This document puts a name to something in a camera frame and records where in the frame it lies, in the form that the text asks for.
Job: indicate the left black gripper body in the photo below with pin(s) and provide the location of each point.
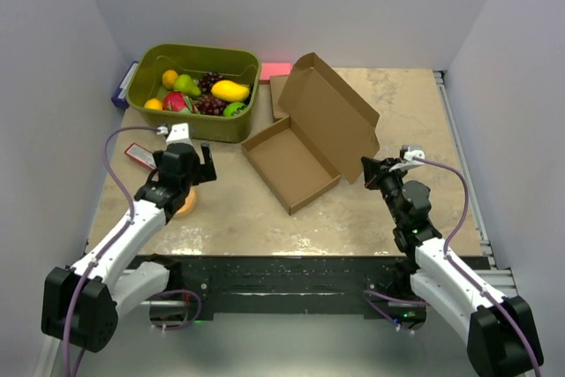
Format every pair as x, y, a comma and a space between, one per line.
192, 178

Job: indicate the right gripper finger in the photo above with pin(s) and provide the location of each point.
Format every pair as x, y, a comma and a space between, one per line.
391, 164
371, 172

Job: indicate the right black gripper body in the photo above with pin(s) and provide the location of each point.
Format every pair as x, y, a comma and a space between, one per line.
391, 182

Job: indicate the orange round sponge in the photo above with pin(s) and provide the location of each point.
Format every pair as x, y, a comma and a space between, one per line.
189, 205

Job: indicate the red rectangular packet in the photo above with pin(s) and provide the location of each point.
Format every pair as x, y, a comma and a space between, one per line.
141, 156

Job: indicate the large cardboard box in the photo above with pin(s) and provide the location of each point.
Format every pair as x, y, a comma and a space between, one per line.
327, 129

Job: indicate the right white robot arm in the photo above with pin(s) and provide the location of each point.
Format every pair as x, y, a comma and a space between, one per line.
499, 331

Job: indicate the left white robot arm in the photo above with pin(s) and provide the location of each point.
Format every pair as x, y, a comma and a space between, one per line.
83, 303

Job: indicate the purple rectangular box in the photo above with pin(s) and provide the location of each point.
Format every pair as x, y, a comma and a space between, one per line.
118, 98

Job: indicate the small folded cardboard box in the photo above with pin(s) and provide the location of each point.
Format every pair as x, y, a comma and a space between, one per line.
277, 84

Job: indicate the purple grapes front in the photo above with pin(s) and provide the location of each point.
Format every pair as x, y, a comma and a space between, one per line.
211, 106

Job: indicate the purple grapes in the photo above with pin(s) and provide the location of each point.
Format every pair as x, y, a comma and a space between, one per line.
211, 106
207, 80

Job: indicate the orange fruit front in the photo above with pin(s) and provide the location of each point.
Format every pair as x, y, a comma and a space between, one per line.
153, 104

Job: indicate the orange fruit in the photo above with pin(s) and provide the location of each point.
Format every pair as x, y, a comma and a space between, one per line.
169, 79
153, 104

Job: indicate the green round fruit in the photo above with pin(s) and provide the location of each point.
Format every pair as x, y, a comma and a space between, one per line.
234, 109

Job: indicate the olive green plastic bin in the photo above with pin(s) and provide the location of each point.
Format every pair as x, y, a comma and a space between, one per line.
240, 66

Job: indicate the green pear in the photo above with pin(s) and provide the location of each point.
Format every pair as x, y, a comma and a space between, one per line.
186, 85

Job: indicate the purple grapes back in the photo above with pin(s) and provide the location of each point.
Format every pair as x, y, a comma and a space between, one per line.
207, 80

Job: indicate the yellow mango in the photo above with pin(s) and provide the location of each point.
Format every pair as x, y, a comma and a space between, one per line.
230, 91

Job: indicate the orange fruit back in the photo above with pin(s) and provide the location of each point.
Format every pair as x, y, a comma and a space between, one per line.
169, 79

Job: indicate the pink sticky note pad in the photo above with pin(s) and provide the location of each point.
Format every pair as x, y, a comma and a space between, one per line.
269, 70

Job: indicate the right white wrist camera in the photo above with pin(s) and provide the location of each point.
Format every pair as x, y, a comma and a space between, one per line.
410, 157

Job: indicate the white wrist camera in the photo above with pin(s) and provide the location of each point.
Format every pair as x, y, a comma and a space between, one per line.
175, 134
410, 157

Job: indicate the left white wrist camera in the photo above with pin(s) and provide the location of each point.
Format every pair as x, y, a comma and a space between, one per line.
175, 134

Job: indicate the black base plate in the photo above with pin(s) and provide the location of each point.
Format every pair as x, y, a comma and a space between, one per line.
352, 285

